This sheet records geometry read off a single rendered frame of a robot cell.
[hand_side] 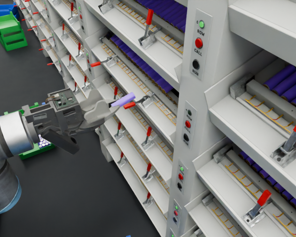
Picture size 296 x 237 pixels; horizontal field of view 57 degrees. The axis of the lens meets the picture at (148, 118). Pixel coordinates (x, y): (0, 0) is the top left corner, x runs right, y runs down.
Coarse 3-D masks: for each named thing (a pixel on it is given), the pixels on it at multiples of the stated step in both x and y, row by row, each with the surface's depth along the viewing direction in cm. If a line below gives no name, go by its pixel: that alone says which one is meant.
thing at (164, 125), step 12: (96, 36) 109; (108, 36) 110; (96, 48) 110; (120, 72) 97; (120, 84) 95; (132, 84) 91; (144, 108) 84; (156, 108) 82; (156, 120) 79; (168, 120) 78; (168, 132) 76
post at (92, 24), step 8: (80, 0) 101; (88, 16) 103; (80, 24) 112; (88, 24) 105; (96, 24) 106; (104, 24) 108; (88, 32) 107; (88, 48) 114; (88, 72) 128; (96, 72) 119; (96, 88) 125; (104, 128) 142; (104, 136) 146; (104, 152) 160
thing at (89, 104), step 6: (96, 90) 66; (90, 96) 66; (96, 96) 67; (84, 102) 66; (90, 102) 67; (96, 102) 68; (108, 102) 69; (114, 102) 69; (84, 108) 67; (90, 108) 67; (84, 114) 68
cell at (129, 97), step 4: (132, 92) 69; (124, 96) 69; (128, 96) 69; (132, 96) 69; (120, 100) 68; (124, 100) 68; (128, 100) 69; (112, 104) 68; (116, 104) 68; (120, 104) 68; (124, 104) 69
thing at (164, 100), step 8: (104, 40) 107; (112, 48) 103; (120, 56) 98; (128, 64) 94; (136, 72) 90; (144, 80) 87; (152, 88) 84; (160, 96) 81; (168, 104) 78; (176, 112) 76
